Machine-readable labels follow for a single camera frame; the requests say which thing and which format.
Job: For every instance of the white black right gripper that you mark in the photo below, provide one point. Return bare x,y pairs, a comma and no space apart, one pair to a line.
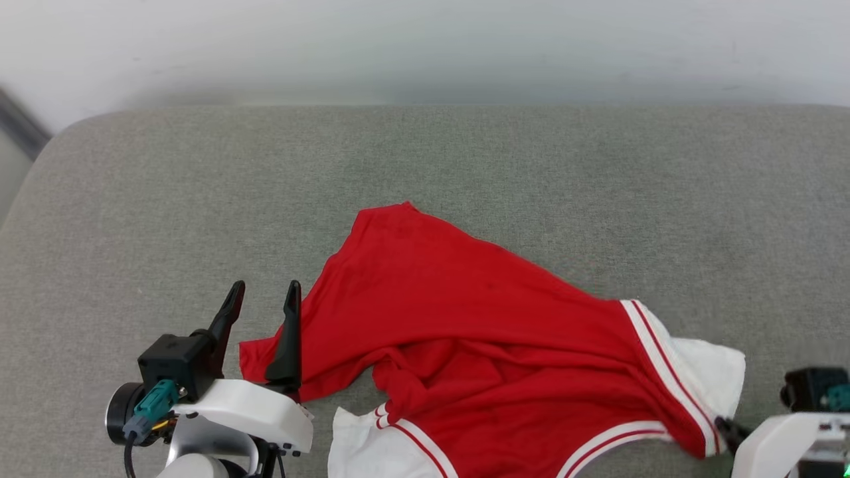
773,445

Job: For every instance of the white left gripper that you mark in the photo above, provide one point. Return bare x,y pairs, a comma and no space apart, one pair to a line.
259,415

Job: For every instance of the red white-trimmed jersey garment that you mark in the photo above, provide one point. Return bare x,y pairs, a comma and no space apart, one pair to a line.
465,299

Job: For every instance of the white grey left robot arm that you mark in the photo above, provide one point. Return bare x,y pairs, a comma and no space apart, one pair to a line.
199,441

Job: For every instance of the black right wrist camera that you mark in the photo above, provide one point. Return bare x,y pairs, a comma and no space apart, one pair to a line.
807,388

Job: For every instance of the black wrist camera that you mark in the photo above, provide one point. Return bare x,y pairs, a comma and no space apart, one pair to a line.
807,388
172,362

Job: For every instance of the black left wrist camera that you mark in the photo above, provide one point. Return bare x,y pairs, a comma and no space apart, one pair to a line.
172,362

